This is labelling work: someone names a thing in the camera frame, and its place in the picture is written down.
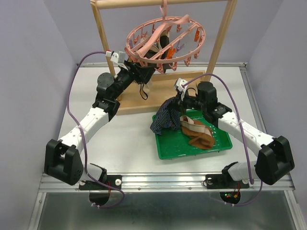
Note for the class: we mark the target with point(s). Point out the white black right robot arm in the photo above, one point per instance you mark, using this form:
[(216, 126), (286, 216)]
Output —
[(274, 155)]

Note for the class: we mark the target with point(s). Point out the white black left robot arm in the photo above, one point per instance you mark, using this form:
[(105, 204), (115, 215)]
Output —
[(66, 159)]

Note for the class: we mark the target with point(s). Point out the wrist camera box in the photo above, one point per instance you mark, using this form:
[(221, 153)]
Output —
[(117, 58), (181, 87)]

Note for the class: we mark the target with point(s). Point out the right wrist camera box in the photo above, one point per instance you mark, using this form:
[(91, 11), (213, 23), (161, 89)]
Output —
[(181, 87)]

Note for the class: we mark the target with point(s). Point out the brown underwear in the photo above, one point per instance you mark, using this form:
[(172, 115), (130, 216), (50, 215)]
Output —
[(200, 135)]

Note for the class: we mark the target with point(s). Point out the aluminium mounting rail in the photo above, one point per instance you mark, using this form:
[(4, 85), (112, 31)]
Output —
[(138, 182)]

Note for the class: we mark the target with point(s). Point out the pink round clip hanger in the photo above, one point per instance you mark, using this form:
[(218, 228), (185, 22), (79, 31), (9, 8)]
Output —
[(164, 42)]

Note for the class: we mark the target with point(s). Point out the blue striped underwear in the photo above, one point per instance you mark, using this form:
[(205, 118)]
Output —
[(167, 117)]

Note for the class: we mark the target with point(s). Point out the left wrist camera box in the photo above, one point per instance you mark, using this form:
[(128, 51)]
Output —
[(117, 58)]

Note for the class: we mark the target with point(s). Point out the green plastic tray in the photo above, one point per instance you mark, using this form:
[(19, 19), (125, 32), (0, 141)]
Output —
[(172, 144)]

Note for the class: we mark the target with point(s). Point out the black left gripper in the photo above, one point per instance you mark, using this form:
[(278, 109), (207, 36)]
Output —
[(138, 74)]

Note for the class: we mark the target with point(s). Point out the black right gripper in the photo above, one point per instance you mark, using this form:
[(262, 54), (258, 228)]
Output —
[(182, 99)]

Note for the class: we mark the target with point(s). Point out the cream navy-trim underwear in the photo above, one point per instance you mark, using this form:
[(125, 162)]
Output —
[(145, 90)]

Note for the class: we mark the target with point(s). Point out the wooden hanger rack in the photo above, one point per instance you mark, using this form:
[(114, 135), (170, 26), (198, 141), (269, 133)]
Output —
[(161, 88)]

